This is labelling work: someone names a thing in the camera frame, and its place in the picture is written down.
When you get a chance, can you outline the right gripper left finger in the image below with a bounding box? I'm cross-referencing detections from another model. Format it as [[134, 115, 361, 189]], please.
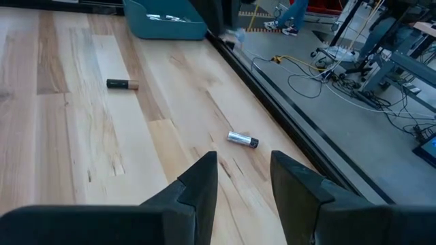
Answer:
[[0, 151, 219, 245]]

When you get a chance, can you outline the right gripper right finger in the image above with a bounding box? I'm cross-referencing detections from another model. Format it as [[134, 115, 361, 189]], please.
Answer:
[[270, 150, 436, 245]]

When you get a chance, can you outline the silver black Energizer battery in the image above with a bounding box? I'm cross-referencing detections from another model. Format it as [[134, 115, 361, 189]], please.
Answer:
[[226, 131, 260, 149]]

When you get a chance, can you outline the copper black Duracell battery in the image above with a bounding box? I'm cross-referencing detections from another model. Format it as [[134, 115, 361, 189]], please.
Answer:
[[106, 78, 140, 91]]

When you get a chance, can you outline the dark blue-screen tablet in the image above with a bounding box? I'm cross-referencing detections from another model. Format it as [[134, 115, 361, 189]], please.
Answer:
[[411, 132, 436, 169]]

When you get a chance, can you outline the black pole wheeled stand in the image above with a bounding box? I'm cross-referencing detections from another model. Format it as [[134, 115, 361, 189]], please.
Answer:
[[309, 0, 364, 65]]

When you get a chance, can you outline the person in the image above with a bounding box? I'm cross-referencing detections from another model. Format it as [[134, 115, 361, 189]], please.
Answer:
[[264, 0, 309, 37], [357, 15, 415, 61]]

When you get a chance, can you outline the dark teal plastic bin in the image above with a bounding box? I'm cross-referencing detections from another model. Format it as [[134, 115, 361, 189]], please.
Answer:
[[122, 0, 208, 41]]

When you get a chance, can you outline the orange black striped mat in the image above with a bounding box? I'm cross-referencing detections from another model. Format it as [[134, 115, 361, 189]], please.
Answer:
[[238, 10, 284, 34]]

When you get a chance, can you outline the tangled floor cable bundle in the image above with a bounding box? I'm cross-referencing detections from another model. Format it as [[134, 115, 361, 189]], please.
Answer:
[[332, 73, 436, 144]]

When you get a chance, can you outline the black aluminium table frame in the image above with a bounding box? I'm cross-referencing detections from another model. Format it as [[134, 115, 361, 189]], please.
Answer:
[[0, 0, 396, 205]]

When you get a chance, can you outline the black cable loop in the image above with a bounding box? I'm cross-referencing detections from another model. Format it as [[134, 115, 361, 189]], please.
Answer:
[[287, 73, 324, 100]]

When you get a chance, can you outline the grey metal desk frame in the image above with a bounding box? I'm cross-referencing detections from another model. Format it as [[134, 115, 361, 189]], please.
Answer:
[[360, 50, 436, 114]]

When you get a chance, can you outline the yellow plug cable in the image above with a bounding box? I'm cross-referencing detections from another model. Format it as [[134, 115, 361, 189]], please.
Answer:
[[270, 54, 328, 73]]

